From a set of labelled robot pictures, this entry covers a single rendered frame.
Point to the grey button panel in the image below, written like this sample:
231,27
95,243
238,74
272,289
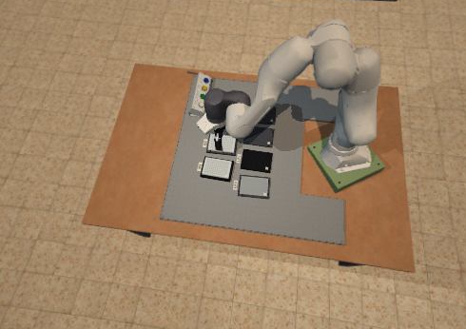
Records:
201,86

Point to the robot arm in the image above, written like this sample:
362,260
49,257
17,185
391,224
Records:
336,65

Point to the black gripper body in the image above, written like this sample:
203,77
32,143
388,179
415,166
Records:
219,130

